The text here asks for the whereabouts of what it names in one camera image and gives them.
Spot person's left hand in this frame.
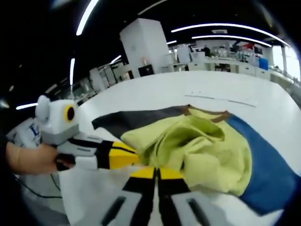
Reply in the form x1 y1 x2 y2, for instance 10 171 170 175
16 142 59 176

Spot white box with blue print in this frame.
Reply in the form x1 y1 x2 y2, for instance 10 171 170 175
7 116 43 148

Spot white freestanding panel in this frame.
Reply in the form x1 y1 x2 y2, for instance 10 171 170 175
177 44 191 63

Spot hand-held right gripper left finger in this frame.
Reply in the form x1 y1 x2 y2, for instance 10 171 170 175
89 165 157 226

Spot glass door cabinets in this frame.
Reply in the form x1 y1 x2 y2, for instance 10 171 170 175
89 65 123 95

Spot white square pillar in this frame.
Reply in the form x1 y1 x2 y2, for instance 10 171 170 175
119 18 172 78

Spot yellow long-sleeve garment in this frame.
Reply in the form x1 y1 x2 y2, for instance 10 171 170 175
91 105 301 216

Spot black cabinet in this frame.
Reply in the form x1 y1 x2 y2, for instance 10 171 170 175
138 65 155 77

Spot white lab counter row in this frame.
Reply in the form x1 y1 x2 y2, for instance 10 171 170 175
162 58 271 77

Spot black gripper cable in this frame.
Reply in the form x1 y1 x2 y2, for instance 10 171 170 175
15 173 62 199

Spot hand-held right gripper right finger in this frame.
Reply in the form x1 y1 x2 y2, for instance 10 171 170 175
157 167 230 226

